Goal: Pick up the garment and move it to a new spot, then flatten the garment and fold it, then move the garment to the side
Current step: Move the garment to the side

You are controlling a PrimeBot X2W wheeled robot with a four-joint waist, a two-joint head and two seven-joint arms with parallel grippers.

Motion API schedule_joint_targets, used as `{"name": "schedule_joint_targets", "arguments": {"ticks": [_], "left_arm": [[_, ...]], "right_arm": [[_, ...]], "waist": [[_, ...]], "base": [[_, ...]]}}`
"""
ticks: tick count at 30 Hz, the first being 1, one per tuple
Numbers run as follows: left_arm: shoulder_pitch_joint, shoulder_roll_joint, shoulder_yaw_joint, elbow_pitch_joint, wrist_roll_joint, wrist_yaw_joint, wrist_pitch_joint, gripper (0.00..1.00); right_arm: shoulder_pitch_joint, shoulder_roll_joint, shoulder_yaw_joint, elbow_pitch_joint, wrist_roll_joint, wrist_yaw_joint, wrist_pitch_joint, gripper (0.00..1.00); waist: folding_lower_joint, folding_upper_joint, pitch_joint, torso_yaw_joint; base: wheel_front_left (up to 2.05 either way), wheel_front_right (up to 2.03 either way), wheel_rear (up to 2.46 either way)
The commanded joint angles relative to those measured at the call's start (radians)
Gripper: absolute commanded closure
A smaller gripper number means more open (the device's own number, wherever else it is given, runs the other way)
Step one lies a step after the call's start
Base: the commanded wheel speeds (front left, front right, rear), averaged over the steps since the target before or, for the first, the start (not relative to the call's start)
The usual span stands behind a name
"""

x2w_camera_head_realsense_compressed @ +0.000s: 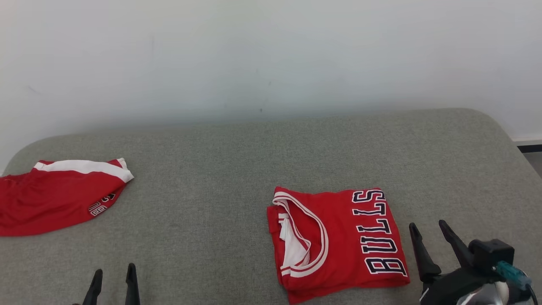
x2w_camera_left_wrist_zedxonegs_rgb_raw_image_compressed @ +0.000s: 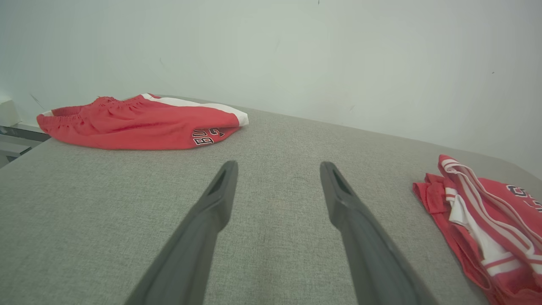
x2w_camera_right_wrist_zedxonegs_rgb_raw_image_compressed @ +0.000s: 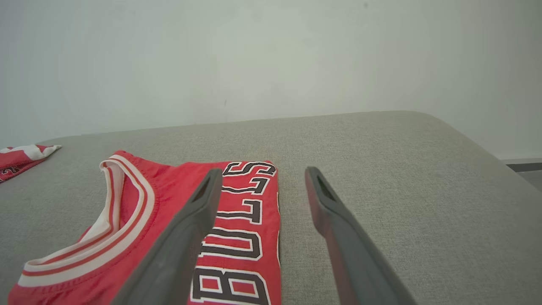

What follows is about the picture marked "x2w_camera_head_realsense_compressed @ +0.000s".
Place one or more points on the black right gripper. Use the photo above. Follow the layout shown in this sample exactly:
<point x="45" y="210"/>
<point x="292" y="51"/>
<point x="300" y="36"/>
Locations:
<point x="449" y="288"/>

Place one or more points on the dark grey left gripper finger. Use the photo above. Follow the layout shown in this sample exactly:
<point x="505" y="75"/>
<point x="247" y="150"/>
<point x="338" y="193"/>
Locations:
<point x="95" y="292"/>
<point x="132" y="288"/>

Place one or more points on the red Bulls basketball jersey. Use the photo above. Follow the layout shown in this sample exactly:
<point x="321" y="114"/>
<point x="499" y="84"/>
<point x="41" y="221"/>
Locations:
<point x="343" y="245"/>

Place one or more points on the red basketball shorts white stripe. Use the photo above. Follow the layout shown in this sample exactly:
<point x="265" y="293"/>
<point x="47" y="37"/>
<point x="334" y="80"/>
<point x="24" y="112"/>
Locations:
<point x="55" y="199"/>

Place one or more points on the black baseboard strip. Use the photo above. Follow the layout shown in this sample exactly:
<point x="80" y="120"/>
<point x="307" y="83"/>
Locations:
<point x="529" y="148"/>

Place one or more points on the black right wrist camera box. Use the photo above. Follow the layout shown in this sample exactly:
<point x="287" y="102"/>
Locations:
<point x="491" y="254"/>

